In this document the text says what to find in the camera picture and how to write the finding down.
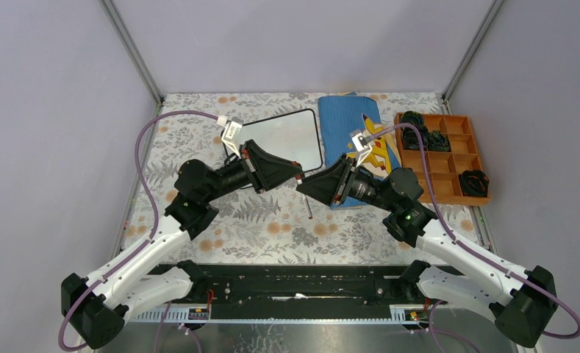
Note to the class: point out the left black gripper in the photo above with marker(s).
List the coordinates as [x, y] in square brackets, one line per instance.
[260, 167]

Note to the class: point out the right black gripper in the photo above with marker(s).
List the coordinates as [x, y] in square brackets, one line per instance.
[332, 184]

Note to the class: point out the red-capped whiteboard marker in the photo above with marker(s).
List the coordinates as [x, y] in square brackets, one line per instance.
[307, 207]

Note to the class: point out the small black-framed whiteboard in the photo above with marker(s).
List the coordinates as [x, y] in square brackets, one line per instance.
[293, 136]

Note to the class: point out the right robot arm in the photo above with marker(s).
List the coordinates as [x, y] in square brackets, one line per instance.
[511, 296]

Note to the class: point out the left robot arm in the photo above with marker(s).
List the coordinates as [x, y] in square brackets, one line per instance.
[99, 305]

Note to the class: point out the floral patterned table mat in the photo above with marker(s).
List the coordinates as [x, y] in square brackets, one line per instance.
[252, 228]

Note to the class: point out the blue Pikachu cloth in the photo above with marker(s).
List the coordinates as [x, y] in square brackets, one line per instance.
[340, 116]

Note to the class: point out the rolled dark tie middle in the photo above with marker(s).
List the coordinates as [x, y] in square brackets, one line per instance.
[410, 140]

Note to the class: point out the rolled dark tie top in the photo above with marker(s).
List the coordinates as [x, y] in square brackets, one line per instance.
[414, 118]

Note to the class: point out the rolled dark tie small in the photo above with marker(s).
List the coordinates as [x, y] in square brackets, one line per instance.
[437, 141]

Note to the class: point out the orange wooden compartment tray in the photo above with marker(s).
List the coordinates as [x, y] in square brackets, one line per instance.
[445, 167]

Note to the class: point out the rolled dark tie lower right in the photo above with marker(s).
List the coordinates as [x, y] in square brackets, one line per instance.
[474, 183]

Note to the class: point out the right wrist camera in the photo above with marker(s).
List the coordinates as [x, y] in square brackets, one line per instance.
[362, 147]

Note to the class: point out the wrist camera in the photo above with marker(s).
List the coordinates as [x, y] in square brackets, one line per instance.
[231, 129]
[362, 147]

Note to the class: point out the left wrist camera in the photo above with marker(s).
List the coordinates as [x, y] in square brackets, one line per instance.
[231, 129]

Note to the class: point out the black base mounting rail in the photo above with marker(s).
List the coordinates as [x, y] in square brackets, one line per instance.
[234, 286]

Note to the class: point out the left aluminium frame post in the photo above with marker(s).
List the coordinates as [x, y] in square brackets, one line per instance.
[128, 42]

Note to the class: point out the aluminium frame post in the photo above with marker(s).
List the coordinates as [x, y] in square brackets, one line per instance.
[128, 42]
[470, 53]

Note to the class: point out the white slotted cable duct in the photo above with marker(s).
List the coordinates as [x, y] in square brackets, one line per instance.
[284, 313]

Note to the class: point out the right aluminium frame post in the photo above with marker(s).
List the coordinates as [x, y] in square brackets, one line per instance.
[470, 53]

